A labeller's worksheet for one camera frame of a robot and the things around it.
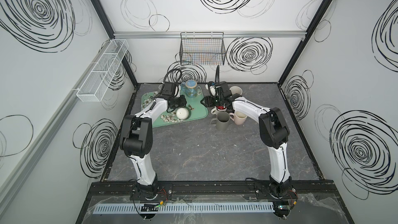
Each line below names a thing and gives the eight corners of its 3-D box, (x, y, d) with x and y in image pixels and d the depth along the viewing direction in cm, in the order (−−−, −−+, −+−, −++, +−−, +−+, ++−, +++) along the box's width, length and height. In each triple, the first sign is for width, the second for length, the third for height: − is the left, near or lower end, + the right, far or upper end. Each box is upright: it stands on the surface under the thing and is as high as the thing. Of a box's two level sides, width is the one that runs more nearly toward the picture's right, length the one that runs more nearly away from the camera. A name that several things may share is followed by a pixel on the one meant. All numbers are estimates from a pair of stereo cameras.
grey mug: (211, 130, 97) (211, 122, 89) (210, 120, 101) (211, 111, 93) (228, 130, 97) (230, 122, 89) (226, 120, 101) (229, 111, 93)
